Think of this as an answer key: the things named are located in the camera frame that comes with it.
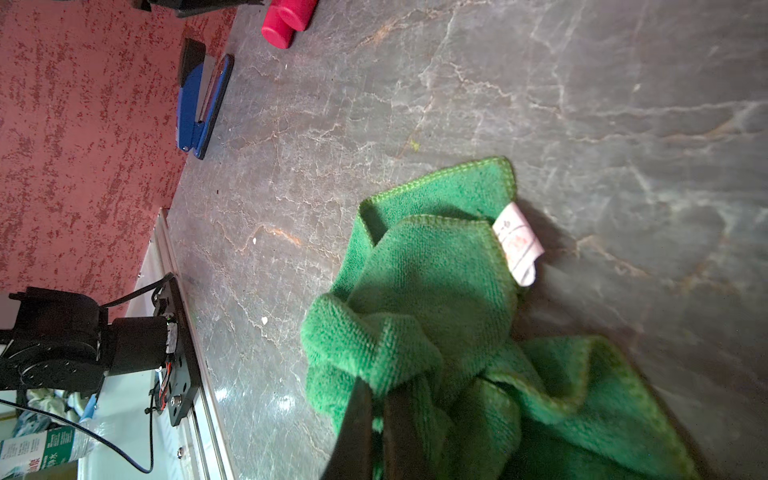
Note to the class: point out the red pink tube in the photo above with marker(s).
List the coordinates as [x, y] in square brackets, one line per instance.
[297, 14]

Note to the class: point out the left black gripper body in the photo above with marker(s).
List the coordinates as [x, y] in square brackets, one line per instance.
[188, 8]

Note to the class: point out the aluminium front rail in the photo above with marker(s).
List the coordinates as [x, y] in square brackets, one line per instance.
[191, 430]

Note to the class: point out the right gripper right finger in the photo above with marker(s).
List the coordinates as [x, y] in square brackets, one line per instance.
[403, 453]

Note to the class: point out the green microfiber cloth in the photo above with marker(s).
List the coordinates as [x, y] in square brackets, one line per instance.
[425, 300]

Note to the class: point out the dark red tube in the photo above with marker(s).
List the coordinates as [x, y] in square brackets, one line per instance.
[274, 29]

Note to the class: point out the blue stapler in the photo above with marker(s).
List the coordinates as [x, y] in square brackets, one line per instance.
[200, 97]

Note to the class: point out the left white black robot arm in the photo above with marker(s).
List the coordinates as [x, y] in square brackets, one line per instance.
[90, 155]

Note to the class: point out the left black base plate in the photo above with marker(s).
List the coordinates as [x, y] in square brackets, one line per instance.
[181, 378]

